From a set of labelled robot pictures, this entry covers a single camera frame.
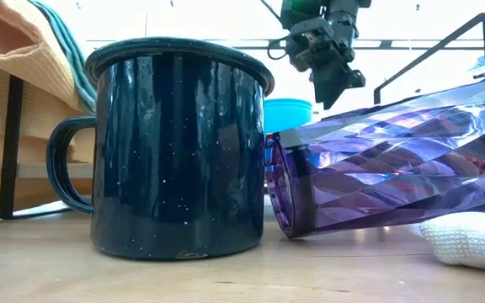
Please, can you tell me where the dark blue speckled enamel mug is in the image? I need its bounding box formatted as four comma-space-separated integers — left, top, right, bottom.
46, 36, 275, 261

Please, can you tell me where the peach waffle weave towel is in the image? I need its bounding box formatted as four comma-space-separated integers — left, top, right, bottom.
0, 0, 99, 220

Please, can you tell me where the black metal shelf, wooden board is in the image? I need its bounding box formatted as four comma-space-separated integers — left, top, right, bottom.
0, 12, 485, 221

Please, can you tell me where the purple faceted plastic tumbler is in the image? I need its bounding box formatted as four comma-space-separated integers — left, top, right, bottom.
264, 71, 485, 240

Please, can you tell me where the black horizontal overhead bar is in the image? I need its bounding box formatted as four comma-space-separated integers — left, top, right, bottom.
85, 38, 485, 51

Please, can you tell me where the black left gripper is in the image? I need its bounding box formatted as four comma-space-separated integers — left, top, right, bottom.
311, 16, 368, 110

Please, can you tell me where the teal folded towel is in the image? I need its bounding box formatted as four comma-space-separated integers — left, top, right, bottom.
29, 0, 99, 114

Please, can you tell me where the blue plastic cup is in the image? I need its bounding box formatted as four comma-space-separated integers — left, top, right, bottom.
263, 98, 313, 135

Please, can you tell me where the white waffle weave towel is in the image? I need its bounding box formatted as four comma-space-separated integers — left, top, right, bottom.
418, 211, 485, 273

